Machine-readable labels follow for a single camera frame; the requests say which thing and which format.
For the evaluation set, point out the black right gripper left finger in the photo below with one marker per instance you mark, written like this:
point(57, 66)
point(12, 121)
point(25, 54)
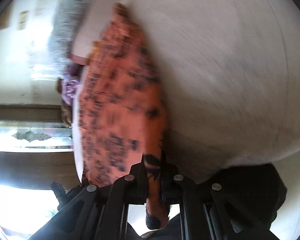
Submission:
point(99, 212)

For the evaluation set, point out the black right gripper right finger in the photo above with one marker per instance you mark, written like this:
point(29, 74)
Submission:
point(240, 202)

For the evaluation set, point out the orange black floral garment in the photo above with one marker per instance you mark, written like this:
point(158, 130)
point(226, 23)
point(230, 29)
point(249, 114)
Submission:
point(122, 118)

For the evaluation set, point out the purple floral garment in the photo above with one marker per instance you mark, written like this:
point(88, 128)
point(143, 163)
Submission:
point(70, 82)

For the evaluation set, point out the pink quilted bed cover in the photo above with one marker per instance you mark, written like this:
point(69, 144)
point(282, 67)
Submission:
point(231, 75)

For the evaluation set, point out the pink maroon bolster cushion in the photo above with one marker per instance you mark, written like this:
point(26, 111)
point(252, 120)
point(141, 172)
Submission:
point(81, 60)

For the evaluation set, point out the grey quilted pillow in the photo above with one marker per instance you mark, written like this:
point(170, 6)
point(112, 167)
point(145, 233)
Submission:
point(68, 16)

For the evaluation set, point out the window with frame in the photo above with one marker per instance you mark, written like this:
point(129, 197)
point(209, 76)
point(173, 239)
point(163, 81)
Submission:
point(35, 148)

